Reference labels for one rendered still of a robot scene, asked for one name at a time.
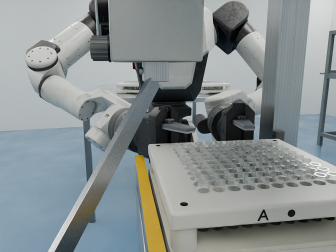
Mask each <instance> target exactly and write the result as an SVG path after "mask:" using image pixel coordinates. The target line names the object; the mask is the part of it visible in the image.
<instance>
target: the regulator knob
mask: <svg viewBox="0 0 336 252"><path fill-rule="evenodd" d="M89 44H90V56H91V59H93V61H108V62H109V63H111V62H112V61H111V55H110V35H109V34H108V35H91V37H90V42H89Z"/></svg>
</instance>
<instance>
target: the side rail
mask: <svg viewBox="0 0 336 252"><path fill-rule="evenodd" d="M135 172H136V179H137V187H138V194H139V202H140V210H141V217H142V225H143V232H144V240H145V248H146V252H149V250H148V243H147V236H146V229H145V222H144V215H143V208H142V201H141V194H140V187H139V180H138V173H137V167H136V163H135Z"/></svg>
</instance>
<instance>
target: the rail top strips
mask: <svg viewBox="0 0 336 252"><path fill-rule="evenodd" d="M135 163H136V170H137V176H138V183H139V190H140V197H141V204H142V211H143V218H144V225H145V232H146V239H147V246H148V252H166V248H165V244H164V240H163V235H162V231H161V227H160V223H159V219H158V214H157V210H156V206H155V202H154V198H153V193H152V189H151V185H150V181H149V177H148V172H147V168H146V164H145V160H144V156H143V155H135Z"/></svg>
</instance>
